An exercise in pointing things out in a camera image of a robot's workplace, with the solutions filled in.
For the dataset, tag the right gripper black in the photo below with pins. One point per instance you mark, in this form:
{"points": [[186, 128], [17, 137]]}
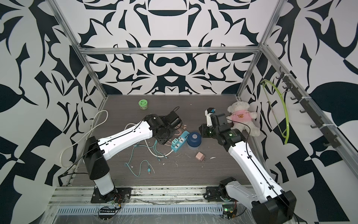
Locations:
{"points": [[203, 130]]}

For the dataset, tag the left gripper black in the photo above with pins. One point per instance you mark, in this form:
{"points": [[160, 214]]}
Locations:
{"points": [[163, 141]]}

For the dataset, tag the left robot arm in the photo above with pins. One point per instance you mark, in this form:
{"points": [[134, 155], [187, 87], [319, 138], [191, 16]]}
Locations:
{"points": [[98, 152]]}

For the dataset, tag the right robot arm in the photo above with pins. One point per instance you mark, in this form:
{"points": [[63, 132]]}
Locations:
{"points": [[268, 202]]}

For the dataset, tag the teal power strip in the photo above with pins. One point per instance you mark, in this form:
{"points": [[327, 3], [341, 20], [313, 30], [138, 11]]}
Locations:
{"points": [[179, 142]]}

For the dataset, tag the white teddy bear pink shirt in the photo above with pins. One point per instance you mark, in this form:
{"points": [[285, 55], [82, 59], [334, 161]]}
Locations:
{"points": [[242, 118]]}

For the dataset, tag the green lidded round tin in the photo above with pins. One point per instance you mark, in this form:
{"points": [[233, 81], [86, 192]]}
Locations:
{"points": [[143, 104]]}

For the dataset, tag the pink charger plug cube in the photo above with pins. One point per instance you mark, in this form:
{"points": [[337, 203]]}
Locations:
{"points": [[200, 156]]}

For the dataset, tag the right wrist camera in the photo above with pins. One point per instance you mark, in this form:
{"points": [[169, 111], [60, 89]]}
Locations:
{"points": [[210, 111]]}

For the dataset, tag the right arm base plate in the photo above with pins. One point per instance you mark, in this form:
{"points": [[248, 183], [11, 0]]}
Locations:
{"points": [[215, 193]]}

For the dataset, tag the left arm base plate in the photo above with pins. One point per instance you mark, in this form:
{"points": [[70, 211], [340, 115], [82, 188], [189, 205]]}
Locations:
{"points": [[118, 195]]}

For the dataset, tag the black wall hook rail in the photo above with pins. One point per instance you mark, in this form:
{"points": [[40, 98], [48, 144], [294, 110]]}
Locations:
{"points": [[310, 107]]}

